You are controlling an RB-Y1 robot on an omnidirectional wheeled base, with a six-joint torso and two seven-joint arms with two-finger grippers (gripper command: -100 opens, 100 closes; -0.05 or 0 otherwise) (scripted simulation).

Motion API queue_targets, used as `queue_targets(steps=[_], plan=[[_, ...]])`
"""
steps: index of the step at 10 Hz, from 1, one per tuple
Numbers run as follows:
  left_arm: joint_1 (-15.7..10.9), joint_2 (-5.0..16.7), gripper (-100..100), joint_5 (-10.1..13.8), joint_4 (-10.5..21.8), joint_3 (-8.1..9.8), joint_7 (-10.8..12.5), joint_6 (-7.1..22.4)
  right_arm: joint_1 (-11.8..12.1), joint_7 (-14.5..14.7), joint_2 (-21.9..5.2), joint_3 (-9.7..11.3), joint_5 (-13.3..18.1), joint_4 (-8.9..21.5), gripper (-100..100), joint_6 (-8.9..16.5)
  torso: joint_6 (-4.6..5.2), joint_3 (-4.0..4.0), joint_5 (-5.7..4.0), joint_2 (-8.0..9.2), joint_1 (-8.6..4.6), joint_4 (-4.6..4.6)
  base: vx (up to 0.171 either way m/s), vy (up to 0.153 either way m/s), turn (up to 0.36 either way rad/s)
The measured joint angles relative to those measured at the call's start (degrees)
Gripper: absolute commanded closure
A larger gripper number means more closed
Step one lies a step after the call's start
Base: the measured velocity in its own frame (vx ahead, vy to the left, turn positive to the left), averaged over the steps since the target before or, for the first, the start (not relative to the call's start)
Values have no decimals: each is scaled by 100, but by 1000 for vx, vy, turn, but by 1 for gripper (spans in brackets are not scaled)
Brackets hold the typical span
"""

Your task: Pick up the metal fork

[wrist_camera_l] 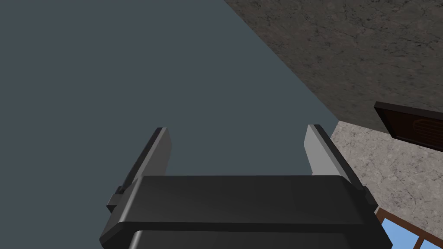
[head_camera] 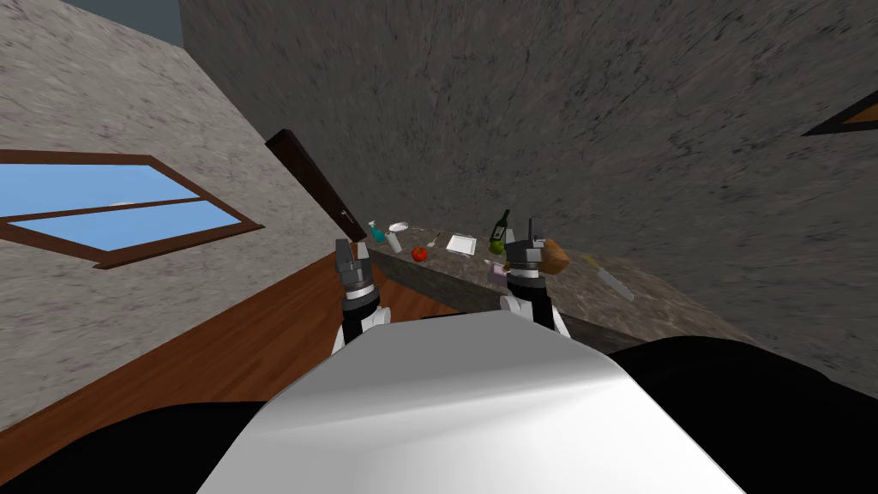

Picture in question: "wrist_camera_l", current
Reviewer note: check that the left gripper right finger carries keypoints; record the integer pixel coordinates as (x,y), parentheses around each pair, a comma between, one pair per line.
(323,155)

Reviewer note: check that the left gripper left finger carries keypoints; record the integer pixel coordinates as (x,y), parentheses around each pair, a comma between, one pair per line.
(152,159)

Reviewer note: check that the brown framed window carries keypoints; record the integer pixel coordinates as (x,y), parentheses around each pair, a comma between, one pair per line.
(412,231)

